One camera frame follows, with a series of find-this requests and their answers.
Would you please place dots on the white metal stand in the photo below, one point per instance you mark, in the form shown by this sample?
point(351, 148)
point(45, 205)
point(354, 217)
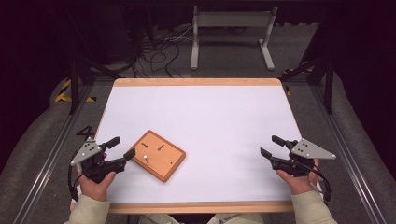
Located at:
point(232, 19)

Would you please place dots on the black metal stand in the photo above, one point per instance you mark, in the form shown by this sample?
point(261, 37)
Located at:
point(74, 84)
point(327, 81)

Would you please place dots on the yellow black hazard tape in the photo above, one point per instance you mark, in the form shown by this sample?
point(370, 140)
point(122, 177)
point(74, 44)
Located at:
point(63, 93)
point(289, 91)

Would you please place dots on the black screw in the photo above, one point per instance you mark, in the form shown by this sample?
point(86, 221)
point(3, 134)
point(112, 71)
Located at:
point(145, 144)
point(160, 147)

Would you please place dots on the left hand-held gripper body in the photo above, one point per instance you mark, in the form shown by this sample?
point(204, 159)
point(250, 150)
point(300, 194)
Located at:
point(93, 161)

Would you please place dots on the aluminium rail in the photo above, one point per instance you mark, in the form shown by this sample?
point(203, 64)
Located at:
point(49, 161)
point(345, 155)

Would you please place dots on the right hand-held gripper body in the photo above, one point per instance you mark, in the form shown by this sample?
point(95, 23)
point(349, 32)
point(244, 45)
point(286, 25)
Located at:
point(300, 157)

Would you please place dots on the person's left hand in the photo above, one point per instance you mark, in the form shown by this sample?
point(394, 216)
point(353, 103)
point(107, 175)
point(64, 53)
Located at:
point(95, 188)

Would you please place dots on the wooden board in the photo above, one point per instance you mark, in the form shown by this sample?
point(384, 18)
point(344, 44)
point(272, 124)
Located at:
point(165, 161)

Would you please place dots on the person's right hand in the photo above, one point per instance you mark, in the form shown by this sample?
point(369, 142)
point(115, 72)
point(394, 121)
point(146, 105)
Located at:
point(299, 183)

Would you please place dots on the silver bolt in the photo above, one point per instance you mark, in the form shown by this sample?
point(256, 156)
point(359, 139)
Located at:
point(145, 158)

